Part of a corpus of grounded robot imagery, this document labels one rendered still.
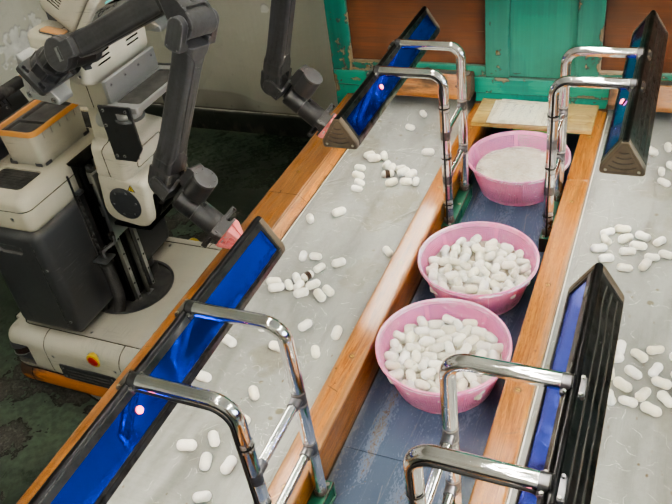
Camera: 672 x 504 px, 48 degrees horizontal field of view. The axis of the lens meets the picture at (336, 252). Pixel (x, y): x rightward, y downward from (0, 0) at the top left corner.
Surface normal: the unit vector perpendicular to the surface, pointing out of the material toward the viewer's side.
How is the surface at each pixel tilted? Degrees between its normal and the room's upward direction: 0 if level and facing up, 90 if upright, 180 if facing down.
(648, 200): 0
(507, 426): 0
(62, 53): 79
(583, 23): 90
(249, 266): 58
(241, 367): 0
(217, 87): 90
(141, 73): 90
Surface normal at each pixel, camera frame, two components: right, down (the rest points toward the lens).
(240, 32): -0.38, 0.60
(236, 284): 0.71, -0.30
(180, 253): -0.13, -0.79
